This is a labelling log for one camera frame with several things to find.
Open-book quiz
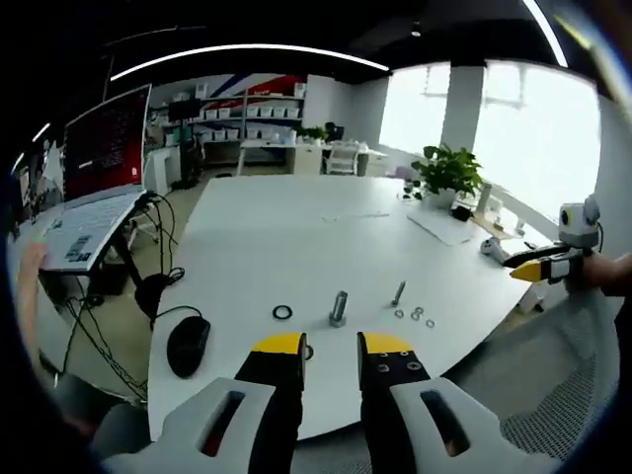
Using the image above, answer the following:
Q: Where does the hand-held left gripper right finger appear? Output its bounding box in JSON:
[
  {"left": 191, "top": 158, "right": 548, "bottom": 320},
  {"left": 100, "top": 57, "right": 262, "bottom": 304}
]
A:
[{"left": 356, "top": 331, "right": 574, "bottom": 474}]

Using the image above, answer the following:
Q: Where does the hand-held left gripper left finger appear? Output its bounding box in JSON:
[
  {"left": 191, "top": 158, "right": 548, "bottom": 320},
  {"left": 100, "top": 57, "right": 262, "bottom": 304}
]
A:
[{"left": 101, "top": 331, "right": 308, "bottom": 474}]

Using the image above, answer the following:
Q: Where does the large metal threaded stud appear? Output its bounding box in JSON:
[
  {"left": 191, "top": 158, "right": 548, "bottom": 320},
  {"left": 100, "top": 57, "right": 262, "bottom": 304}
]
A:
[{"left": 328, "top": 290, "right": 350, "bottom": 329}]

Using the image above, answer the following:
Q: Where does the white handheld controller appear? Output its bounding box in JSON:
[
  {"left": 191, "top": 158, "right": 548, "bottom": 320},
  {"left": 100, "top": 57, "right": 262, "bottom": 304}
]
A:
[{"left": 479, "top": 236, "right": 509, "bottom": 263}]

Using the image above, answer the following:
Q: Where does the black computer mouse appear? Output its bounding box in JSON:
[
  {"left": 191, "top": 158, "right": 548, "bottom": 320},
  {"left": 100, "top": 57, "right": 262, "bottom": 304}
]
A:
[{"left": 166, "top": 315, "right": 212, "bottom": 379}]

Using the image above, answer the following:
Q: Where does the white paper sheet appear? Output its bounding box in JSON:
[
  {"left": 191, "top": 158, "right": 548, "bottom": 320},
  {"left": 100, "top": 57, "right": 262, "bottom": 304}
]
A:
[{"left": 406, "top": 209, "right": 483, "bottom": 247}]

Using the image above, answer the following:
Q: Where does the grey mesh office chair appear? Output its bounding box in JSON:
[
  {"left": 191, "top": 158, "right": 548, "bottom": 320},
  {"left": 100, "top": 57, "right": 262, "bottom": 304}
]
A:
[{"left": 429, "top": 283, "right": 623, "bottom": 460}]

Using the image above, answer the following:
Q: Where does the white plant pot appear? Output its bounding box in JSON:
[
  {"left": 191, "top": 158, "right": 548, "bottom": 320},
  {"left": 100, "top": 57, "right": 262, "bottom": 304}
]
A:
[{"left": 427, "top": 187, "right": 458, "bottom": 208}]

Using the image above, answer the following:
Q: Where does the green potted plant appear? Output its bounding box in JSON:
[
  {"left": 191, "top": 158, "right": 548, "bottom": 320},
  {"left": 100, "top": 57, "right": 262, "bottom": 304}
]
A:
[{"left": 411, "top": 142, "right": 485, "bottom": 201}]

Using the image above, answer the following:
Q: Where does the storage shelving unit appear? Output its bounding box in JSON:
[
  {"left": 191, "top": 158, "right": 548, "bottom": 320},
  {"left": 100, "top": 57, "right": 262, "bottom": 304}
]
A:
[{"left": 162, "top": 88, "right": 306, "bottom": 149}]

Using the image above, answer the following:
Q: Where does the silver laptop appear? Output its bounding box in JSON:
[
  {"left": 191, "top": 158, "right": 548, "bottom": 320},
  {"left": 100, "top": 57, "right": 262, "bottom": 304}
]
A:
[{"left": 39, "top": 83, "right": 153, "bottom": 274}]

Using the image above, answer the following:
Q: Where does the curved ceiling light strip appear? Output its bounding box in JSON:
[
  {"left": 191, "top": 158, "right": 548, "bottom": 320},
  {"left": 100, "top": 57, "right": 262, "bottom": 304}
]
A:
[{"left": 111, "top": 43, "right": 391, "bottom": 83}]

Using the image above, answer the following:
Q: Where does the black mouse cable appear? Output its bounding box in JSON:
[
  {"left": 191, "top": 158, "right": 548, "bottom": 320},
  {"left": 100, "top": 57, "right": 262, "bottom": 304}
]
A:
[{"left": 149, "top": 305, "right": 204, "bottom": 342}]

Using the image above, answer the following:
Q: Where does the black cable bundle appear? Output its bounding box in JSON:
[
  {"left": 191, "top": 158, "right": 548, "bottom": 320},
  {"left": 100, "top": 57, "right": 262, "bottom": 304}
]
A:
[{"left": 130, "top": 191, "right": 188, "bottom": 322}]

